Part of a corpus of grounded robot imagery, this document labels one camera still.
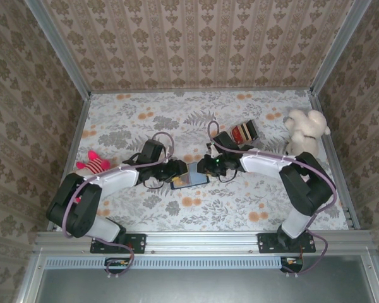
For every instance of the blue card holder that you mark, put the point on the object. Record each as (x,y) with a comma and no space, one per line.
(194,180)

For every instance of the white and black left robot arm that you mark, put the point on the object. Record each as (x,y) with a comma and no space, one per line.
(117,180)

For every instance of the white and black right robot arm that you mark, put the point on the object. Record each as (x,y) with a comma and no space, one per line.
(262,164)

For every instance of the red credit card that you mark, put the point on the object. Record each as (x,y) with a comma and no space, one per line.
(235,135)

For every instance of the brown striped credit card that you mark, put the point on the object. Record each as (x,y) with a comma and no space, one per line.
(244,132)

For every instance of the black credit card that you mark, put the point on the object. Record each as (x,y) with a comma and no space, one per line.
(253,129)

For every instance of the striped brown box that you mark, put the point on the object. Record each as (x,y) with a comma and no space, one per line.
(251,144)

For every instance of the pink striped plush toy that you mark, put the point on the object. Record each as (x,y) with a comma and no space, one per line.
(93,162)

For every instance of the white plush dog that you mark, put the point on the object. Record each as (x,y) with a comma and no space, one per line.
(303,129)

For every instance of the black connector board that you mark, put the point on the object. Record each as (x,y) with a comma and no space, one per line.
(290,262)
(115,262)

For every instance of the grey metal panel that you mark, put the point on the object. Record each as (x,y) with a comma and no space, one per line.
(202,287)

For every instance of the aluminium mounting rail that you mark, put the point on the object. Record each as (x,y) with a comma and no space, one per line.
(202,241)

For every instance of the aluminium table end rail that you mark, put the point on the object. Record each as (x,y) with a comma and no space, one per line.
(202,91)

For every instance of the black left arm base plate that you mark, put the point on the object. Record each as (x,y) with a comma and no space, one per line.
(139,243)

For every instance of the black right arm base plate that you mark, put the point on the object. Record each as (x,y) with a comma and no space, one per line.
(267,243)

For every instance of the aluminium table side rail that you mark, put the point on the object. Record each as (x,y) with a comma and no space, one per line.
(316,102)
(79,126)

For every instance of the aluminium frame post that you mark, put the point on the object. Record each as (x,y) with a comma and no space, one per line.
(59,47)
(339,47)

